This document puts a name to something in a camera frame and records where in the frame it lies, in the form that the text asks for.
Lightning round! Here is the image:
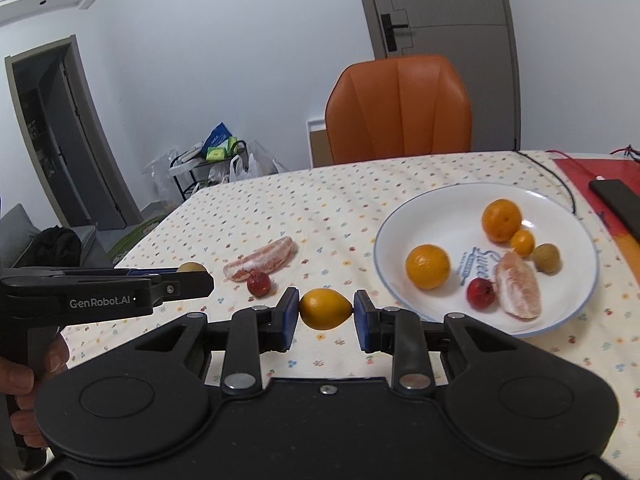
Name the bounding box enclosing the person's left hand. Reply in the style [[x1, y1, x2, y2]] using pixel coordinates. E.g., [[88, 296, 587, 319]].
[[1, 335, 70, 448]]

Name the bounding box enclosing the small yellow kumquat front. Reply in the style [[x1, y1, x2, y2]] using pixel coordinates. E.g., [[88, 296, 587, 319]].
[[298, 288, 352, 330]]

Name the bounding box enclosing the black cable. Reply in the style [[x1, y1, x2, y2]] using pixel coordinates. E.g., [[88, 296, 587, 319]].
[[514, 148, 580, 219]]

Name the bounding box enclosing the black shelf rack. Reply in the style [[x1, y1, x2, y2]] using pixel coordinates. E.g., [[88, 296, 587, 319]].
[[168, 138, 248, 200]]

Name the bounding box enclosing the dark open doorway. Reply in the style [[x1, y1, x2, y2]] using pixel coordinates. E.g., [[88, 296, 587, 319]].
[[6, 35, 142, 231]]

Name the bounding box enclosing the grey door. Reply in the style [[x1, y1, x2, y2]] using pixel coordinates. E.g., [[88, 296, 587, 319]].
[[361, 0, 521, 151]]

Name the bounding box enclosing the large orange back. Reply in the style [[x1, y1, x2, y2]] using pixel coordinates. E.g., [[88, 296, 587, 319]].
[[482, 198, 523, 243]]

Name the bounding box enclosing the red cherry fruit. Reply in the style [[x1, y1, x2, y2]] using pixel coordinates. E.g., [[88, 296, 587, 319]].
[[246, 270, 272, 298], [466, 278, 497, 311]]

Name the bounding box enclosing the grey sofa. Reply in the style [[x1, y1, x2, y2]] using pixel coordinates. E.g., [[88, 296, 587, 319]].
[[1, 204, 112, 268]]

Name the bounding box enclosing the large orange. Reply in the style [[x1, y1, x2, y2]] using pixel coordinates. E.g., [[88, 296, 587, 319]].
[[405, 244, 451, 290], [482, 198, 523, 243]]

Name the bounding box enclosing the brown longan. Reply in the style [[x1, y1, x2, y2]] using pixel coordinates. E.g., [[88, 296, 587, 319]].
[[178, 262, 207, 272], [530, 243, 561, 275]]

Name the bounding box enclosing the blue snack bag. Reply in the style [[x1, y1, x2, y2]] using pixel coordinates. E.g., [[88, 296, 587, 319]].
[[201, 122, 232, 157]]

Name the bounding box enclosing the black bag on sofa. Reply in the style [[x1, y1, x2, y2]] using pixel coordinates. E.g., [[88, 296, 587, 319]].
[[21, 226, 82, 266]]

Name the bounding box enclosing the small yellow kumquat back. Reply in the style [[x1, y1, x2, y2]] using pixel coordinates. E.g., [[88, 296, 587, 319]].
[[510, 229, 536, 258]]

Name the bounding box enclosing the red table mat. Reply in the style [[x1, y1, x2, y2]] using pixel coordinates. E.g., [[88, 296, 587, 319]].
[[552, 154, 639, 242]]

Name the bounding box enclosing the large orange front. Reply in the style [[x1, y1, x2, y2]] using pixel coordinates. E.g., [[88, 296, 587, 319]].
[[405, 244, 451, 290]]

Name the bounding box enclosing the small yellow kumquat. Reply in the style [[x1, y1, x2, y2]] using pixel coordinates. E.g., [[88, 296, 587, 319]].
[[510, 229, 536, 258], [298, 288, 352, 330]]

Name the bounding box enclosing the black remote control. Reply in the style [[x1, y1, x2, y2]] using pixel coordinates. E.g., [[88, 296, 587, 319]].
[[589, 179, 640, 242]]

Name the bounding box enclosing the white plastic bag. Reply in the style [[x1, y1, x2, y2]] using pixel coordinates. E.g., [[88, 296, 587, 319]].
[[222, 154, 262, 183]]

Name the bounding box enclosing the orange leather chair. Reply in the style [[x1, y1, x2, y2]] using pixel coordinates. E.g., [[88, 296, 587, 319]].
[[324, 55, 472, 164]]

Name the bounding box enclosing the pomelo segment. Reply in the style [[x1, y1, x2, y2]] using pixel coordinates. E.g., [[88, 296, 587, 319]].
[[222, 236, 297, 283], [494, 252, 542, 321]]

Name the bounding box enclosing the white plate blue rim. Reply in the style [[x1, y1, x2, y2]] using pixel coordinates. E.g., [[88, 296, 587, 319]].
[[373, 183, 599, 338]]

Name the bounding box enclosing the floral patterned tablecloth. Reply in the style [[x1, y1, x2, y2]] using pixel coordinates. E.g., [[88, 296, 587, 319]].
[[64, 152, 639, 479]]

